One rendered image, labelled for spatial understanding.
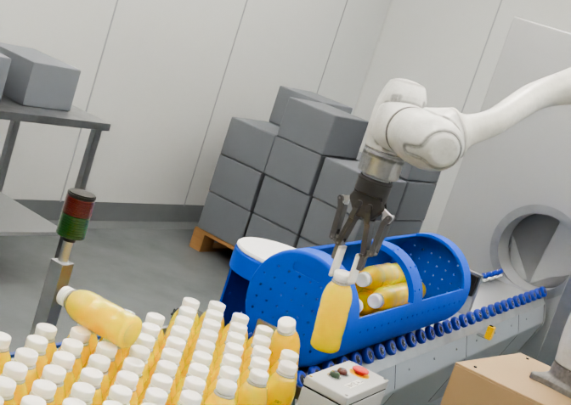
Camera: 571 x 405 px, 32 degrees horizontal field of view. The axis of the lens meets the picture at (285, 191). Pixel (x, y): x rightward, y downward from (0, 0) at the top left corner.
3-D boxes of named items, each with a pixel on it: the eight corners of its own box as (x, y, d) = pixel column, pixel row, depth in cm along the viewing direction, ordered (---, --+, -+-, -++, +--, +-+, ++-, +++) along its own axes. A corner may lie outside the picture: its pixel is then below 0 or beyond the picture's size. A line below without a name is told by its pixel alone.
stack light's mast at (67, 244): (82, 265, 222) (102, 197, 219) (63, 267, 216) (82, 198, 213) (62, 254, 225) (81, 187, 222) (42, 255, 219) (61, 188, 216)
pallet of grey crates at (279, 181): (392, 313, 676) (452, 146, 654) (325, 322, 611) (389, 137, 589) (261, 244, 743) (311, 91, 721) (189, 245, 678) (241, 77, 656)
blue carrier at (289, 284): (452, 337, 315) (484, 254, 310) (323, 388, 239) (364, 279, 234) (375, 299, 328) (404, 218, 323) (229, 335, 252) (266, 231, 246)
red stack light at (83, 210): (96, 218, 220) (101, 202, 219) (76, 220, 214) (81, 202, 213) (75, 208, 223) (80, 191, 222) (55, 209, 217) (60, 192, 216)
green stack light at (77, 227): (90, 239, 221) (96, 219, 220) (70, 241, 215) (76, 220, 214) (69, 228, 224) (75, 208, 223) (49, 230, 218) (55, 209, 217)
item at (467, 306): (468, 315, 356) (483, 275, 353) (465, 317, 352) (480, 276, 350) (443, 304, 361) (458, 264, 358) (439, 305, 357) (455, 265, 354)
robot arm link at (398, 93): (353, 138, 214) (376, 154, 202) (377, 69, 211) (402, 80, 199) (398, 150, 218) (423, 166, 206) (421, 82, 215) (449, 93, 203)
